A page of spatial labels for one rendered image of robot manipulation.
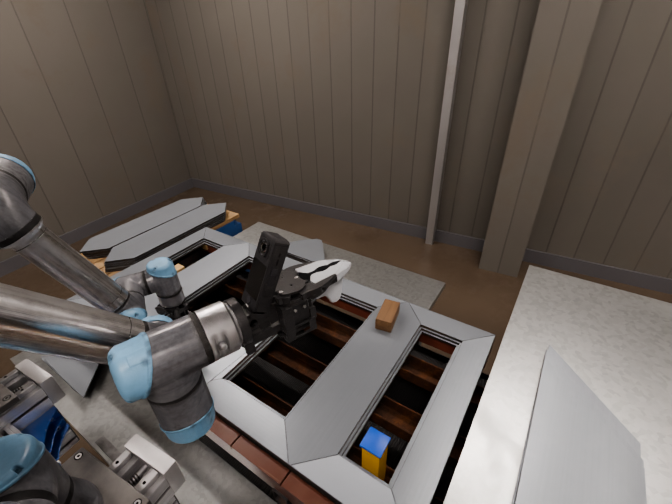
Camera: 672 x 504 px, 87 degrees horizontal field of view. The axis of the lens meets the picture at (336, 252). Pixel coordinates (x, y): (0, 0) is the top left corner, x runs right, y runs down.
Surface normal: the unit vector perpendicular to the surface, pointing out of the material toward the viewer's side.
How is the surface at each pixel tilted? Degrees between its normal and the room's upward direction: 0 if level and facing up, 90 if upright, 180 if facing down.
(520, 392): 0
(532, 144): 90
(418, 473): 0
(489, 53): 90
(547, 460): 0
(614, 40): 90
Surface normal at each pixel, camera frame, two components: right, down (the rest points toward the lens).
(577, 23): -0.47, 0.49
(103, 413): -0.03, -0.84
